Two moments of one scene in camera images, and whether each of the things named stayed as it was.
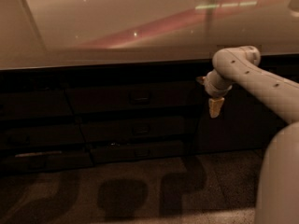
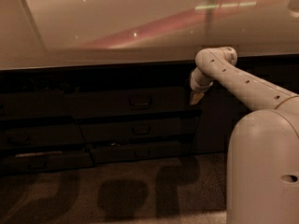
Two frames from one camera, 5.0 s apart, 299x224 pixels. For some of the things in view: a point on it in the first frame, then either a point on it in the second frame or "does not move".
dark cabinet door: [245, 122] does not move
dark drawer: [49, 161] does not move
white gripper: [212, 88] -> [197, 87]
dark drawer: [23, 135] does not move
